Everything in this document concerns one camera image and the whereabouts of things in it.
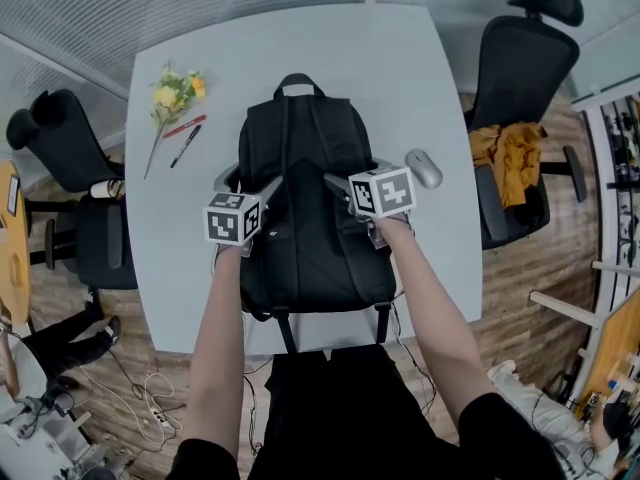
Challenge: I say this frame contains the person's right forearm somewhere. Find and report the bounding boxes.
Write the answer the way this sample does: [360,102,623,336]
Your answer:
[384,215,494,434]

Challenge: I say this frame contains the grey computer mouse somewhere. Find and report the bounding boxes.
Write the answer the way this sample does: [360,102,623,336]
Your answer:
[404,148,444,190]

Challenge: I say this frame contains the yellow artificial flowers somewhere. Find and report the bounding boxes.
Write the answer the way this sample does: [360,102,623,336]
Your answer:
[143,60,209,180]

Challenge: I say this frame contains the black backpack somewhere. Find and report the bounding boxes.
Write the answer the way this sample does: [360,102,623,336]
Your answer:
[237,72,399,354]

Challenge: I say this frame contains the black mesh chair with headrest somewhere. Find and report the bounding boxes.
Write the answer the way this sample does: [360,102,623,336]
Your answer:
[464,0,588,251]

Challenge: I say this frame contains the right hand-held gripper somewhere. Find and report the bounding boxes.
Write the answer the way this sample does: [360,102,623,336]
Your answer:
[324,158,417,250]

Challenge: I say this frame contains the red pen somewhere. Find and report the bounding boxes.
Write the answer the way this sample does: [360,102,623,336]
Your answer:
[161,114,208,140]

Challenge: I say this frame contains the grey table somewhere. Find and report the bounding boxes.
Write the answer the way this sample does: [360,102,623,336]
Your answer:
[124,3,484,357]

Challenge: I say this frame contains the mustard yellow cloth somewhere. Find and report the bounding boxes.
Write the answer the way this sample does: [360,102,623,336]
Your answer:
[468,121,549,209]

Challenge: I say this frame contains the wooden desk with white frame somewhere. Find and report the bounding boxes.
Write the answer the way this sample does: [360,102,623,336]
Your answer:
[579,292,640,419]

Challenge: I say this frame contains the person's left forearm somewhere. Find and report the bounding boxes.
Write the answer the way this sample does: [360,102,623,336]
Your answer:
[185,245,247,459]

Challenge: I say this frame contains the white storage shelf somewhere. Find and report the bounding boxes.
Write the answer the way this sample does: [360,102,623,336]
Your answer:
[582,92,640,279]

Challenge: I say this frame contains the person's black clothing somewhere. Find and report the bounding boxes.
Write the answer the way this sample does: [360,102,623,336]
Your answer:
[172,343,561,480]

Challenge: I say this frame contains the white cable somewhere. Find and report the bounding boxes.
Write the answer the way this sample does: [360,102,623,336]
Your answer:
[74,362,184,444]

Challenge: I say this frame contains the black office chair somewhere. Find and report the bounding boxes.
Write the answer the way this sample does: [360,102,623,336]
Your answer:
[5,89,139,290]

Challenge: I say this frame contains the black pen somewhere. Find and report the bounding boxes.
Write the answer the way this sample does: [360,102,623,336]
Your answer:
[169,124,203,169]

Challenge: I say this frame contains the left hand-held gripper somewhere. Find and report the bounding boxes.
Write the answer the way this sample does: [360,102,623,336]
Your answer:
[203,163,285,259]

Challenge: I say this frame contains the round wooden table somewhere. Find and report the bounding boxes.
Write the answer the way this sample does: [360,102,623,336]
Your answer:
[0,160,32,327]

